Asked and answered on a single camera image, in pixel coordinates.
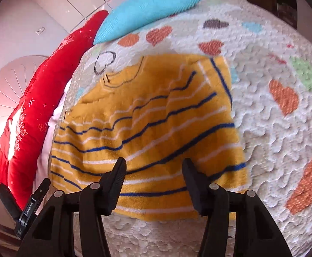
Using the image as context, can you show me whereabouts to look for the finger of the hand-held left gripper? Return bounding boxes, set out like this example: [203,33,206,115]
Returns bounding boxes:
[0,182,23,220]
[31,178,52,201]

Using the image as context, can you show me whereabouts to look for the white bed sheet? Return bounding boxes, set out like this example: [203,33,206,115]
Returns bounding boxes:
[32,80,75,216]

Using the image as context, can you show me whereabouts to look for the turquoise knit pillow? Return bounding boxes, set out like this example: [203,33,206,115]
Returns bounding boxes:
[93,0,203,45]

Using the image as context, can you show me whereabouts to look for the white round headboard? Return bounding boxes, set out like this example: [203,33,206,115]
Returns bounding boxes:
[0,55,50,142]

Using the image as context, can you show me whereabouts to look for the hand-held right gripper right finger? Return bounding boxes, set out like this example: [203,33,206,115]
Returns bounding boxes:
[182,158,293,257]

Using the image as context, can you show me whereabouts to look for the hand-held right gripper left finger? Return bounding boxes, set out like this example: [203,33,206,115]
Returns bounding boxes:
[17,157,127,257]

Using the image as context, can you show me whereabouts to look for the red patterned pillow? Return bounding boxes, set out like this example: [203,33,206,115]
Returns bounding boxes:
[0,10,110,211]

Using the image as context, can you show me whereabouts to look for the cluttered storage rack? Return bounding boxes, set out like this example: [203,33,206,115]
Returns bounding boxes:
[276,0,299,31]

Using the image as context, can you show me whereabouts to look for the yellow striped knit sweater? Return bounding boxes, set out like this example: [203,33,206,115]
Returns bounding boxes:
[48,54,250,223]

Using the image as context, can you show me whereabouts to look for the heart print quilted blanket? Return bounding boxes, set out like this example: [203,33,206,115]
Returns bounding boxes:
[47,0,312,257]

